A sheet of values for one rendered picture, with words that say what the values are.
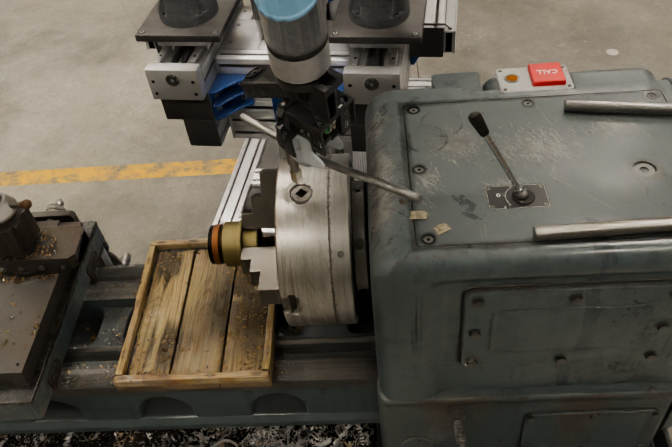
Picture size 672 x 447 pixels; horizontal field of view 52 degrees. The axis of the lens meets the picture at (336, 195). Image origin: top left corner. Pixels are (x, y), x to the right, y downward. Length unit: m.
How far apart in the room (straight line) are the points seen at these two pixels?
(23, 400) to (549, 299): 0.96
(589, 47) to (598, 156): 2.66
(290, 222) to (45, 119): 2.78
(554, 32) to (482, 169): 2.83
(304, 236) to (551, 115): 0.49
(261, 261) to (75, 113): 2.63
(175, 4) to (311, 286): 0.90
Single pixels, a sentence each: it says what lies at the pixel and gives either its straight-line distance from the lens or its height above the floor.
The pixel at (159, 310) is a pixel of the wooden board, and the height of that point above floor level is 0.89.
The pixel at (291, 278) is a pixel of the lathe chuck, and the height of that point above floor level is 1.15.
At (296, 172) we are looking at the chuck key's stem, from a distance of 1.09.
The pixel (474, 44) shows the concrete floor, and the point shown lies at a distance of 3.80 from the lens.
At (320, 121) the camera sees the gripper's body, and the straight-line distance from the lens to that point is 0.88.
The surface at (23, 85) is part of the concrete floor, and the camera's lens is 4.15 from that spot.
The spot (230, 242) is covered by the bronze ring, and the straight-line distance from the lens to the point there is 1.26.
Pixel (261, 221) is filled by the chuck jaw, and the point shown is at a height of 1.13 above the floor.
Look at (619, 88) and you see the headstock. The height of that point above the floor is 1.25.
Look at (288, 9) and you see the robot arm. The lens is 0.76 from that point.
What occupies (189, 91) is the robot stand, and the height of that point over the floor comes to 1.06.
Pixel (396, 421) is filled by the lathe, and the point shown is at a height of 0.76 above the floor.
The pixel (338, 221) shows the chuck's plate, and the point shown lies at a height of 1.21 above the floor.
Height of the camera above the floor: 2.02
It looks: 44 degrees down
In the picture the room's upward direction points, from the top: 7 degrees counter-clockwise
